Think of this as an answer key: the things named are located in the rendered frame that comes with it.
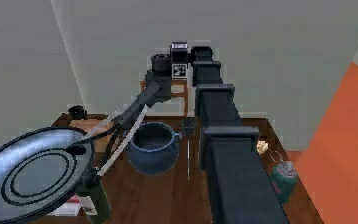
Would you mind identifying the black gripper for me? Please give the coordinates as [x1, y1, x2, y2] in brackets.
[66, 53, 174, 186]

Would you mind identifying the blue cooking pot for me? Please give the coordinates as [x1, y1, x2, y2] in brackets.
[126, 121, 184, 176]

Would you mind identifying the small beige pepper shaker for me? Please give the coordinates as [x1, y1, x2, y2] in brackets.
[256, 141, 270, 156]

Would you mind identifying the green thermos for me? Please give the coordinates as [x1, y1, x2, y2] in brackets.
[269, 160, 300, 205]

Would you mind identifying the light brown cutting board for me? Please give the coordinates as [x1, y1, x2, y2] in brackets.
[68, 118, 123, 154]

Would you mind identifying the small black cup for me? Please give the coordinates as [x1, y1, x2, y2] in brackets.
[67, 104, 88, 121]

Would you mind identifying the dark green bottle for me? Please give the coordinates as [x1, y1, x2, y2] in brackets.
[76, 173, 112, 224]

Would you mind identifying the black ladle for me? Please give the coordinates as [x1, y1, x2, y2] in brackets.
[180, 116, 199, 181]

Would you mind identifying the dark wooden table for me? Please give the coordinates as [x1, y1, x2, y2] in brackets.
[26, 112, 325, 224]

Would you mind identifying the white and red book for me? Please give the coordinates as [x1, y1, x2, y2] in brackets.
[49, 194, 99, 218]

